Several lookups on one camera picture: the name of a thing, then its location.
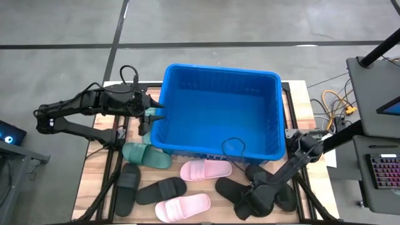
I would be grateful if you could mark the black rubber slide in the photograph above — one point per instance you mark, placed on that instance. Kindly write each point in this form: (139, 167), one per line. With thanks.
(161, 190)
(287, 200)
(226, 187)
(127, 189)

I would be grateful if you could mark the black aluminium table frame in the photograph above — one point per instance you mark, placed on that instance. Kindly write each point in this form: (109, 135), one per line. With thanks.
(289, 103)

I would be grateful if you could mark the computer with blue light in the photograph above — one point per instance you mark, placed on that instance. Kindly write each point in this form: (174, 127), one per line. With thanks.
(11, 132)

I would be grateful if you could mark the black frame strut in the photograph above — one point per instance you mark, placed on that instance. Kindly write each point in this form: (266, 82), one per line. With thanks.
(343, 135)

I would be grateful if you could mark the tablet screen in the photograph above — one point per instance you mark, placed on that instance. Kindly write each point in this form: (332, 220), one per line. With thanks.
(390, 107)

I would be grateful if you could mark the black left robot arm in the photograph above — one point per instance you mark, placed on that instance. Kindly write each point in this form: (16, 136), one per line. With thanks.
(72, 103)

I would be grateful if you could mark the backlit computer keyboard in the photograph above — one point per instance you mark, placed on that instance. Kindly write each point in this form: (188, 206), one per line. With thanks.
(386, 172)

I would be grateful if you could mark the grey side desk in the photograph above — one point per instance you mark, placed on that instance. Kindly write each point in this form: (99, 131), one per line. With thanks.
(18, 156)

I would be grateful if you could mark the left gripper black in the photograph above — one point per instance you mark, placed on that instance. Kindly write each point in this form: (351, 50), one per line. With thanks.
(137, 101)

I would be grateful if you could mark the grey keyboard desk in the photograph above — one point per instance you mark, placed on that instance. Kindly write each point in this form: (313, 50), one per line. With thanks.
(359, 187)

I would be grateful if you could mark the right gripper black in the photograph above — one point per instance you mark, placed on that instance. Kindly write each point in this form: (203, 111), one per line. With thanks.
(261, 201)

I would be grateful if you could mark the large blue plastic bin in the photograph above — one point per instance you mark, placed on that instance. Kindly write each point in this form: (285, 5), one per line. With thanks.
(215, 115)

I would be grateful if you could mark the black slanted pole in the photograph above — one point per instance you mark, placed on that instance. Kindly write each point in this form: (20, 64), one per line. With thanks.
(381, 47)

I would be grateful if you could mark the pink rubber slide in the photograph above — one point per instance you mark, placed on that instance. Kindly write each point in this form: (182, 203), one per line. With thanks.
(204, 169)
(182, 207)

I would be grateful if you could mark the green rubber slide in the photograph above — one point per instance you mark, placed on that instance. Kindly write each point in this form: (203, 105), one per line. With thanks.
(147, 139)
(147, 155)

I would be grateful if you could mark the white paper sheet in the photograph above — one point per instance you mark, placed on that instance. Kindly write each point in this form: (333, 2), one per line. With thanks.
(331, 157)

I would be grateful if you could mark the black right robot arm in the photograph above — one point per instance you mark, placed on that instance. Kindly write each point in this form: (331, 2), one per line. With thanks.
(290, 165)

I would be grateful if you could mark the grey desk panel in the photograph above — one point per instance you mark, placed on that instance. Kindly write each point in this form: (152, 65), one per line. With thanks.
(368, 97)

